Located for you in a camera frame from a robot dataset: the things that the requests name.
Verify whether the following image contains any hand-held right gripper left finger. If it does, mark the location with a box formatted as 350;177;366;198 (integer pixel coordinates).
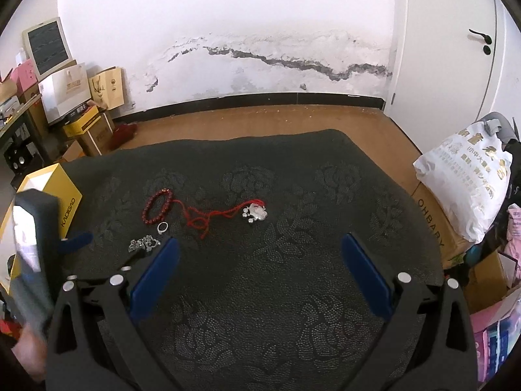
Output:
45;236;182;391

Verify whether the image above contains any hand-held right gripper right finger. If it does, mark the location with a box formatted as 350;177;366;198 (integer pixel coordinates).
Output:
341;233;478;391

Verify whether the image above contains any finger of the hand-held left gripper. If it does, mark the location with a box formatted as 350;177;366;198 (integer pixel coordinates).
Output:
120;247;146;272
59;232;94;253

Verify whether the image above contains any silver chain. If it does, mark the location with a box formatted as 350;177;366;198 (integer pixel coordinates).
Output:
129;235;162;253

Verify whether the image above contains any person's left hand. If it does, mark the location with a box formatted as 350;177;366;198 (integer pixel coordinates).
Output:
10;325;46;380

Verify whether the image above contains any printed cardboard box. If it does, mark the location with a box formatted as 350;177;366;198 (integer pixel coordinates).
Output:
411;181;473;270

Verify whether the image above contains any dark floral blanket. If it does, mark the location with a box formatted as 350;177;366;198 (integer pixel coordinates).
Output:
53;129;445;391

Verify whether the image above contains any brown cardboard box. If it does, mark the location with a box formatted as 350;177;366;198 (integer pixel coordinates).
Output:
77;114;115;156

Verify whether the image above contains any dark red cloth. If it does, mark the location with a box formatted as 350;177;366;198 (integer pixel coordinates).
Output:
111;124;138;150

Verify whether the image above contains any yellow and black box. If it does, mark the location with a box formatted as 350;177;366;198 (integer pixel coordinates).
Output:
62;105;113;138

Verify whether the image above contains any pink packet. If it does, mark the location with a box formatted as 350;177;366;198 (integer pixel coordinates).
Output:
470;301;521;379

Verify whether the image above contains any white printed plastic bag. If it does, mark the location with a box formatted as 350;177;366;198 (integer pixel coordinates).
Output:
413;121;514;243

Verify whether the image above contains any white gift bag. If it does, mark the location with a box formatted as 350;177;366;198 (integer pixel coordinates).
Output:
38;64;92;125

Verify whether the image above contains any beige paper bag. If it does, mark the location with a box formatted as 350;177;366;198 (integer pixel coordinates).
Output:
88;66;125;111

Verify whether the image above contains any pink box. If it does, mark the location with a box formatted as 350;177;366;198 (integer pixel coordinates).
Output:
10;59;40;91

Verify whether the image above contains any old beige monitor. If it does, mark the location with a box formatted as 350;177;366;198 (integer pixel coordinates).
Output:
22;17;74;77

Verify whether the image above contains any grey cloth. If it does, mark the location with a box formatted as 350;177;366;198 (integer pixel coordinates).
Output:
482;111;521;144

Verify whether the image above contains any white door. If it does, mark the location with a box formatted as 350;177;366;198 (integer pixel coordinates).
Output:
383;0;521;127

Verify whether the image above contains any red bead bracelet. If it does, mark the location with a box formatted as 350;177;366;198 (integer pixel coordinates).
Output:
142;188;174;226

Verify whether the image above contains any red cord silver pendant necklace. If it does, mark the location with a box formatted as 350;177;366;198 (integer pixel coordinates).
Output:
185;199;270;233

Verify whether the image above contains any black door handle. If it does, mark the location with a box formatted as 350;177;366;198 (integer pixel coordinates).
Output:
468;28;493;56

